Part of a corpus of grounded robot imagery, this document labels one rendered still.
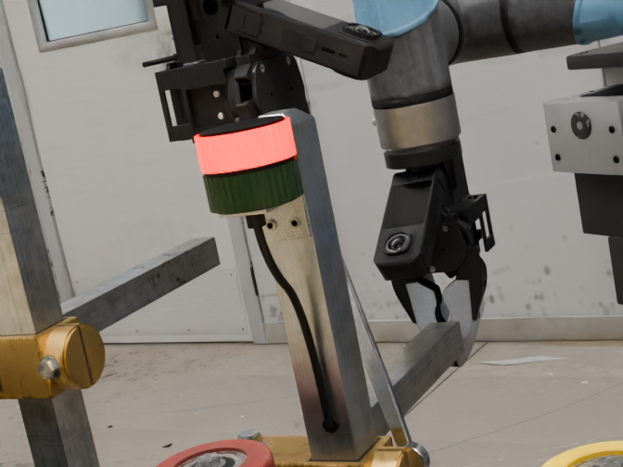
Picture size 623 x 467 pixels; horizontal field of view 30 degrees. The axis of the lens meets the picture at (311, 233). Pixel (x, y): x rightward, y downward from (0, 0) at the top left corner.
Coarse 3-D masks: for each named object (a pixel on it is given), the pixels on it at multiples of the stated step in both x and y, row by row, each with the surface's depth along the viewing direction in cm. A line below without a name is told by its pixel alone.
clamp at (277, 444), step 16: (272, 448) 83; (288, 448) 82; (304, 448) 82; (368, 448) 79; (384, 448) 79; (400, 448) 78; (288, 464) 79; (304, 464) 79; (320, 464) 78; (336, 464) 78; (352, 464) 77; (368, 464) 77; (384, 464) 77; (400, 464) 77; (416, 464) 79
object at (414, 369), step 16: (416, 336) 105; (432, 336) 105; (448, 336) 105; (400, 352) 102; (416, 352) 101; (432, 352) 101; (448, 352) 105; (400, 368) 98; (416, 368) 98; (432, 368) 101; (448, 368) 104; (368, 384) 95; (400, 384) 95; (416, 384) 98; (432, 384) 101; (400, 400) 95; (416, 400) 98; (384, 416) 92; (384, 432) 92
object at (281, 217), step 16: (224, 128) 71; (240, 128) 69; (256, 128) 69; (288, 160) 70; (208, 176) 71; (224, 176) 70; (272, 208) 70; (288, 208) 75; (304, 208) 74; (256, 224) 71; (272, 224) 75; (288, 224) 75; (304, 224) 74; (272, 240) 76; (272, 256) 73; (272, 272) 73; (288, 288) 74; (304, 320) 75; (304, 336) 76; (320, 368) 76; (320, 384) 77; (320, 400) 77
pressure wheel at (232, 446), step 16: (192, 448) 75; (208, 448) 75; (224, 448) 75; (240, 448) 74; (256, 448) 73; (160, 464) 74; (176, 464) 73; (192, 464) 74; (208, 464) 72; (224, 464) 72; (240, 464) 72; (256, 464) 71; (272, 464) 72
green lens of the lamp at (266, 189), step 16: (240, 176) 69; (256, 176) 69; (272, 176) 69; (288, 176) 70; (208, 192) 71; (224, 192) 70; (240, 192) 69; (256, 192) 69; (272, 192) 69; (288, 192) 70; (224, 208) 70; (240, 208) 69; (256, 208) 69
